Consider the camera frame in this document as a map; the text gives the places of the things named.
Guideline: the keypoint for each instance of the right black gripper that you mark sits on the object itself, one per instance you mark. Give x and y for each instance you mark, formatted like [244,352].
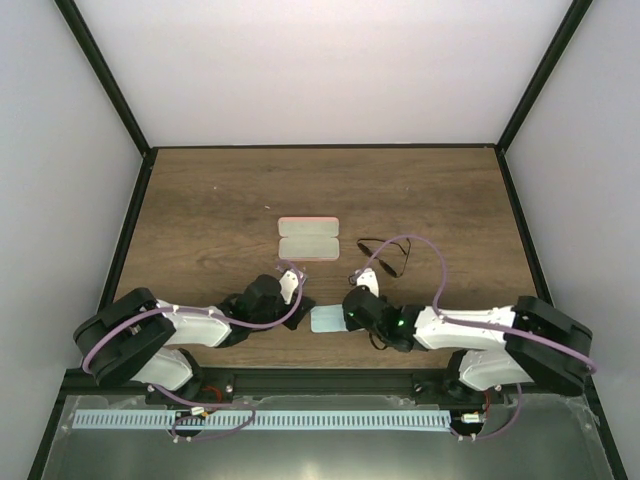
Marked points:
[352,324]

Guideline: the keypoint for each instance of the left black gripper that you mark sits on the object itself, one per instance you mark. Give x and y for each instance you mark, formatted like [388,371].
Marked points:
[295,320]

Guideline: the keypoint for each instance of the light blue cleaning cloth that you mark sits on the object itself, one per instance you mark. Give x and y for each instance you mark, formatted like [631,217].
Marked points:
[327,319]

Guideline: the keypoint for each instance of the black sunglasses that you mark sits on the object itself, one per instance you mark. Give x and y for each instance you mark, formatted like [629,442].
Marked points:
[392,259]

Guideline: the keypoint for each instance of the pink glasses case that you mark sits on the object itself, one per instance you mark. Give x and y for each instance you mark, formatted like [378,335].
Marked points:
[308,238]

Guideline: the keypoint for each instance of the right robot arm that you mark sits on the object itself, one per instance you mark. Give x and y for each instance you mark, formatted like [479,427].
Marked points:
[529,342]

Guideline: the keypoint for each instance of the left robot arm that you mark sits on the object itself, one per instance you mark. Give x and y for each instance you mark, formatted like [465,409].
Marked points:
[140,338]

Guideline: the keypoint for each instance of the light blue slotted strip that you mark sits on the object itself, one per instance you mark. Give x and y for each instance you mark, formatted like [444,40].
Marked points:
[405,420]

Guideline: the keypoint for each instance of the grey metal front plate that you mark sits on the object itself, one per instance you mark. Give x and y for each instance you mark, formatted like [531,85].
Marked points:
[531,437]

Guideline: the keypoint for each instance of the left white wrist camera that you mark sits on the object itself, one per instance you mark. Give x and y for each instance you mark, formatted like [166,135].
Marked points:
[289,283]

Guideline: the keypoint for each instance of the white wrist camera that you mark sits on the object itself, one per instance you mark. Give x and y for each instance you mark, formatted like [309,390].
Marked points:
[366,278]
[289,283]

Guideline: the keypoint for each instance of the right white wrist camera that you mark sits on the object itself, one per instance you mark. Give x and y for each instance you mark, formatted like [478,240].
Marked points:
[366,278]

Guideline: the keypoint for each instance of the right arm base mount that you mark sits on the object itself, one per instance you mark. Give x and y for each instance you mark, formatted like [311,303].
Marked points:
[437,386]

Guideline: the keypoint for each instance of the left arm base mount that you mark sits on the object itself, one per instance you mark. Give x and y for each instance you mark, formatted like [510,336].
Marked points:
[210,387]

